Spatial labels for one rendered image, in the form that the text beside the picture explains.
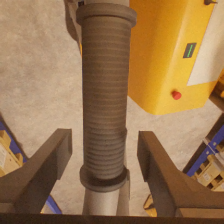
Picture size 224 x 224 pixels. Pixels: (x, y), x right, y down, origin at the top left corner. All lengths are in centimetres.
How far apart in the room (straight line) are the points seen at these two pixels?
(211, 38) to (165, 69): 20
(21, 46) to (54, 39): 27
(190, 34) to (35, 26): 111
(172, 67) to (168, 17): 19
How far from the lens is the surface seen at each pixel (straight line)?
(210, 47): 80
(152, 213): 657
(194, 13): 69
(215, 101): 100
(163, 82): 78
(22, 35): 152
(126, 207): 18
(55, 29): 148
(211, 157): 378
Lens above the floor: 141
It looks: 44 degrees down
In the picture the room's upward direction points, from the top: 159 degrees clockwise
